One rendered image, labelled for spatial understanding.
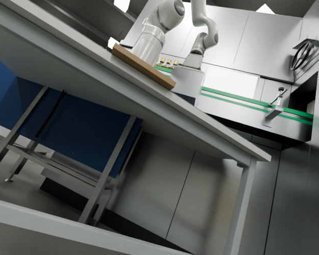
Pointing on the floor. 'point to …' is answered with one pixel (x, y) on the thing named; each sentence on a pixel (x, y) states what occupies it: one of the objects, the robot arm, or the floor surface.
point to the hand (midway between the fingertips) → (187, 76)
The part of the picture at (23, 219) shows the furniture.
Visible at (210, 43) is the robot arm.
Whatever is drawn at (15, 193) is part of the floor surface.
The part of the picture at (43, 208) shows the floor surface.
